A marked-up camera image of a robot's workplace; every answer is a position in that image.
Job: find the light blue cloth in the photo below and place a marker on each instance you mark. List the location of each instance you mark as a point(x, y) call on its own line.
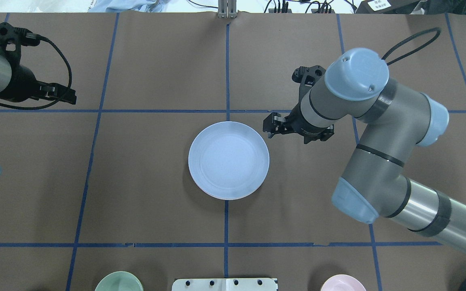
point(118, 6)

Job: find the black box with label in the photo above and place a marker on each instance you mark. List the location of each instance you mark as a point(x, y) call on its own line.
point(414, 7)

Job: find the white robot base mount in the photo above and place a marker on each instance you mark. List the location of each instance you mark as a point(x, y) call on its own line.
point(225, 284)

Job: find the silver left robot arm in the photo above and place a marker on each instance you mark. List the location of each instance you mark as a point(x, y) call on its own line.
point(7, 66)

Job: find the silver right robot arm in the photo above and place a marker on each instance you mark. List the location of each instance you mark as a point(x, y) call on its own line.
point(397, 118)

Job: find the blue plate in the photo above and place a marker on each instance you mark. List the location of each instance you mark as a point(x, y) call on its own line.
point(228, 160)

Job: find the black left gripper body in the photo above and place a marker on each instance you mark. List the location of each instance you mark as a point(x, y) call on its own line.
point(22, 83)

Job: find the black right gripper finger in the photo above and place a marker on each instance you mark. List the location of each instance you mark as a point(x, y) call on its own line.
point(274, 122)
point(276, 134)

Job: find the grey aluminium frame post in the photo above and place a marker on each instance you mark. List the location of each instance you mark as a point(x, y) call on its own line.
point(227, 9)

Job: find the green bowl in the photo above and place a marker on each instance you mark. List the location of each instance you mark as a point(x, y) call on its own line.
point(119, 281)

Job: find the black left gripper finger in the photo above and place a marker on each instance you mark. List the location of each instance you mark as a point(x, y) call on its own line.
point(55, 90)
point(67, 98)

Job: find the pink bowl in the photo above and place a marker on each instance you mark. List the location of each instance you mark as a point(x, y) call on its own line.
point(342, 282)

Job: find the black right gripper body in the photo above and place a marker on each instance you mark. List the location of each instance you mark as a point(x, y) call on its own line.
point(306, 129)

